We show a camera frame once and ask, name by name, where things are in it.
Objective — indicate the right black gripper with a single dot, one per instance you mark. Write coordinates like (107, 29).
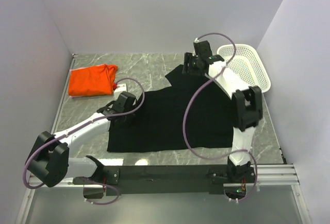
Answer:
(188, 65)

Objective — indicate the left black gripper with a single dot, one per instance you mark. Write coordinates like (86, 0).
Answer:
(119, 120)

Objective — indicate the black t-shirt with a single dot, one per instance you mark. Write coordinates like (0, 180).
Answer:
(158, 123)

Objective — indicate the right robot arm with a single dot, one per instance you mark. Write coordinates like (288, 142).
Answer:
(245, 105)

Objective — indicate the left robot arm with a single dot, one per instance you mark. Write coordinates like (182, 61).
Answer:
(50, 158)

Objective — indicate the white perforated plastic basket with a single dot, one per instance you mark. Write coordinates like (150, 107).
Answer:
(249, 67)

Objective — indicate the folded orange t-shirt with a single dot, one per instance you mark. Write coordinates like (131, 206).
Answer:
(97, 80)

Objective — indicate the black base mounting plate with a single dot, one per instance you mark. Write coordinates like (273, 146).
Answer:
(173, 178)

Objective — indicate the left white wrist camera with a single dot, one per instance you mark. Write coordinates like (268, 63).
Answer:
(118, 89)

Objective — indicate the aluminium frame rail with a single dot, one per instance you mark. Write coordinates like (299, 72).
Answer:
(283, 174)

